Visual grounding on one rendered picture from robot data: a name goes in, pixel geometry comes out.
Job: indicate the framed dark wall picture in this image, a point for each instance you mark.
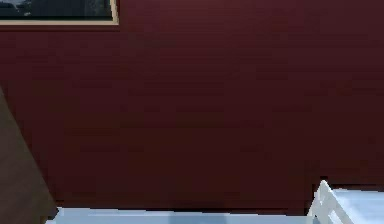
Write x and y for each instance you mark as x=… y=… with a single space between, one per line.
x=56 y=10

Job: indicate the white chair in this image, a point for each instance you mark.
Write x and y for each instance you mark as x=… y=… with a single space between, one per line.
x=328 y=205

